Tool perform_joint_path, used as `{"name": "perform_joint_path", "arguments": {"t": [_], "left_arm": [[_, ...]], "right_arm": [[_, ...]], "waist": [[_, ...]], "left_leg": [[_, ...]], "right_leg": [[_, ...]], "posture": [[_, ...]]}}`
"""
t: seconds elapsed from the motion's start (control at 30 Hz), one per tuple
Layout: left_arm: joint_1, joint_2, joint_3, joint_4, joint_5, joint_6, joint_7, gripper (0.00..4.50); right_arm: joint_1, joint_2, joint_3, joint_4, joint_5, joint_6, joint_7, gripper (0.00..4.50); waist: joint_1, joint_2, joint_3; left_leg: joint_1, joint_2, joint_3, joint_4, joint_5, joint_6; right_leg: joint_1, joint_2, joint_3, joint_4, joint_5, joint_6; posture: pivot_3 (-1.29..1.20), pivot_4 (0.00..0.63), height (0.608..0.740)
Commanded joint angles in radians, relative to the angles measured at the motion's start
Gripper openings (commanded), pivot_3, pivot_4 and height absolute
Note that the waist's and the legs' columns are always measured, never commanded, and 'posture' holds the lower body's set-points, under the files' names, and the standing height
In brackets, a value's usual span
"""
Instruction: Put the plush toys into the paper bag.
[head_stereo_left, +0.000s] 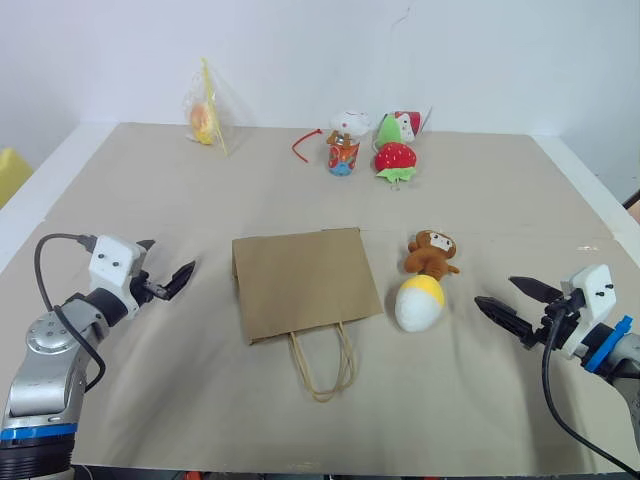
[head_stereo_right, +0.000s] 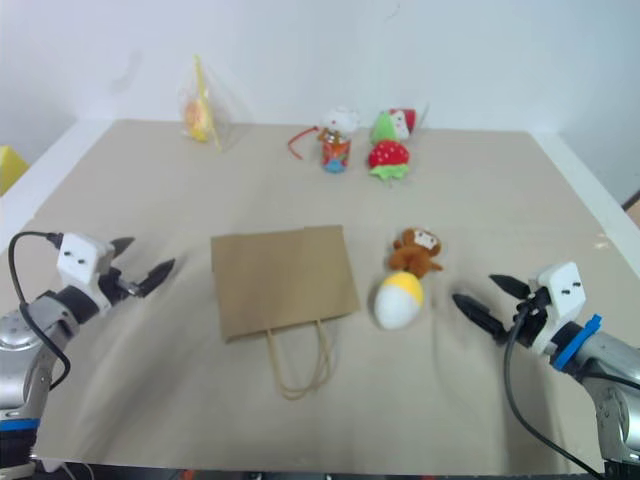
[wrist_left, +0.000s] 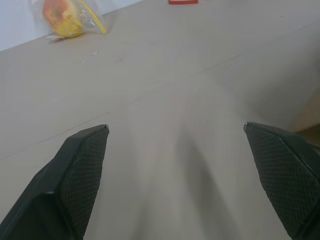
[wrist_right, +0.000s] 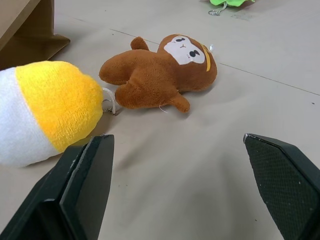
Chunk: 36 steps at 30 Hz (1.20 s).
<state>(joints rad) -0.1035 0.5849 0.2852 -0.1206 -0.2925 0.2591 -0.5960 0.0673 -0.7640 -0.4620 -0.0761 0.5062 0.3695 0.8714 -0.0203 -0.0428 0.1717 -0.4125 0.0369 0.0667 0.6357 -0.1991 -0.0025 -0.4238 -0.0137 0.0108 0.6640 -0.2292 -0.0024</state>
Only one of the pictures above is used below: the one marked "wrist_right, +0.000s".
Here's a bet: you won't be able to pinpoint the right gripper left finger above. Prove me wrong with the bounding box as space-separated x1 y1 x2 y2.
0 134 115 240

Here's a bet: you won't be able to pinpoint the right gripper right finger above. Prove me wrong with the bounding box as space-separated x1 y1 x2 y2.
243 133 320 240

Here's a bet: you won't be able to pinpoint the yellow and white plush toy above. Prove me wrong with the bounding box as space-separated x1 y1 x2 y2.
0 60 121 168

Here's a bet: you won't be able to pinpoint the brown monkey plush toy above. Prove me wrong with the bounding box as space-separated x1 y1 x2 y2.
99 33 218 114

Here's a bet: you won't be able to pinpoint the brown paper bag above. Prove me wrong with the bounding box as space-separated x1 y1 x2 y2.
0 0 71 72

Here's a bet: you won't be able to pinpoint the beige table cover sheet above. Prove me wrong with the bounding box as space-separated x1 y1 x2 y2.
0 0 320 240

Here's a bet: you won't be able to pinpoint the red strawberry plush green leaves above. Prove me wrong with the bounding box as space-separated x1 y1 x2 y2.
208 0 256 16

